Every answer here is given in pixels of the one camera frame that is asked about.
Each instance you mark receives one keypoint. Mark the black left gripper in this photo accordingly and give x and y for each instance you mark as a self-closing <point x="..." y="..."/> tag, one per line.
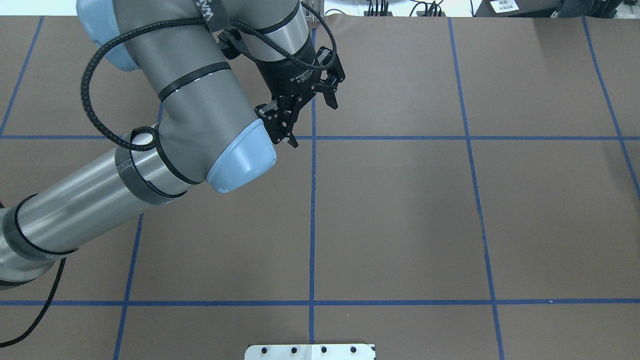
<point x="291" y="76"/>

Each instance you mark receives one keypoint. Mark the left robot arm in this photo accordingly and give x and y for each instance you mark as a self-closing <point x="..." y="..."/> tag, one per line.
<point x="232" y="77"/>

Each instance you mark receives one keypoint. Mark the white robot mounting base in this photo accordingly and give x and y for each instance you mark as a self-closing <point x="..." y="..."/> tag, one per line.
<point x="326" y="351"/>

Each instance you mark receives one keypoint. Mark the aluminium frame post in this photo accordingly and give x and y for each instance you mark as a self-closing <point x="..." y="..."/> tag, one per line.
<point x="313" y="9"/>

